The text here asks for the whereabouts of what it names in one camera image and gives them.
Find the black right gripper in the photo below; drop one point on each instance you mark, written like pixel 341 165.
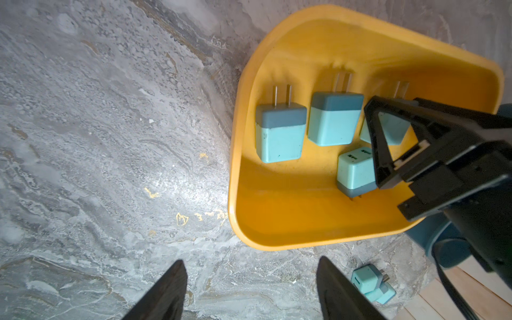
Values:
pixel 472 180

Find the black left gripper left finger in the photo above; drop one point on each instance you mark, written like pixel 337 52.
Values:
pixel 165 299

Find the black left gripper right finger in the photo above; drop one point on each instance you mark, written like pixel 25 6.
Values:
pixel 339 298

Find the teal plug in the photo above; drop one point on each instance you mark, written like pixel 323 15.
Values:
pixel 382 294
pixel 395 128
pixel 334 114
pixel 368 278
pixel 280 129

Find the teal plug moved aside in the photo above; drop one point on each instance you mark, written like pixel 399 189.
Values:
pixel 356 172

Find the yellow plastic bin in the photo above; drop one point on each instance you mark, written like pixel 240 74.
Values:
pixel 297 203

